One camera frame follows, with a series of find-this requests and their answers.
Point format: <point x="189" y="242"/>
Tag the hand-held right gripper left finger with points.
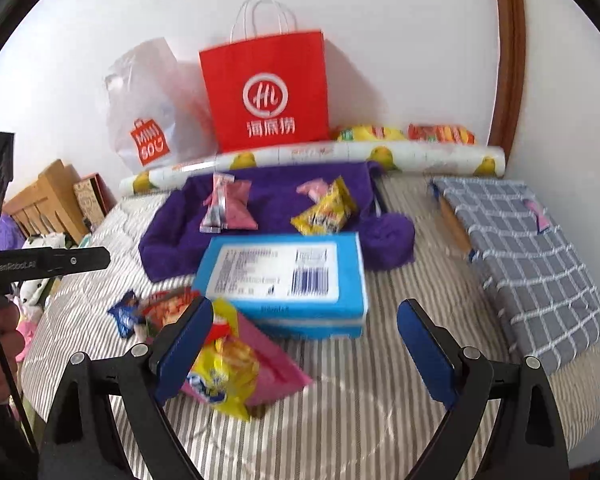
<point x="180" y="355"/>

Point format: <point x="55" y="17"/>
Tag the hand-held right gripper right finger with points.
<point x="427" y="355"/>

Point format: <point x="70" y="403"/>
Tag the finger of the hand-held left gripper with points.
<point x="75" y="261"/>

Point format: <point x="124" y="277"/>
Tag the red snack packet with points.
<point x="172" y="310"/>

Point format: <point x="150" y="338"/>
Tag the pink and yellow chip bag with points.
<point x="245" y="367"/>

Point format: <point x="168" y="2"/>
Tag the small blue snack packet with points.
<point x="125" y="312"/>

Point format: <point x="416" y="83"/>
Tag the pink snack packet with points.
<point x="235" y="202"/>

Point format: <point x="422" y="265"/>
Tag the purple fabric basket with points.
<point x="275" y="210"/>

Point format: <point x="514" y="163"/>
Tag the yellow snack packet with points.
<point x="325" y="210"/>

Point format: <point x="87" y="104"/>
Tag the small pink candy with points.
<point x="312" y="189"/>

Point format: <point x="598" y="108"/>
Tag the person's left hand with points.
<point x="10" y="330"/>

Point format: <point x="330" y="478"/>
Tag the black spotted white pillow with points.
<point x="37" y="280"/>

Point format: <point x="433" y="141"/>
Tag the purple plush toy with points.
<point x="5" y="232"/>

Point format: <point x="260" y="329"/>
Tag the wooden headboard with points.
<point x="45" y="195"/>

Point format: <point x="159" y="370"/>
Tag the brown patterned box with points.
<point x="92" y="200"/>

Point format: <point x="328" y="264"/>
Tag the pink cushion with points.
<point x="27" y="332"/>

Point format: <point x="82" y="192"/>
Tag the striped quilted table cover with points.
<point x="360" y="410"/>

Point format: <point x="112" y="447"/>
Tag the grey checked fabric cover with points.
<point x="520" y="260"/>

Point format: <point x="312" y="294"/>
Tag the white plastic shopping bag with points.
<point x="150" y="100"/>

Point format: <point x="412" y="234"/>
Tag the orange snack bag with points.
<point x="440" y="134"/>

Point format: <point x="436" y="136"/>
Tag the lemon print paper roll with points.
<point x="330" y="152"/>

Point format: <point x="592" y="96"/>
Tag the yellow snack bag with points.
<point x="370" y="133"/>

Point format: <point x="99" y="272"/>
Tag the red paper bag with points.
<point x="265" y="75"/>

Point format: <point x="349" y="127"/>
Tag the brown wooden door frame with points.
<point x="510" y="50"/>

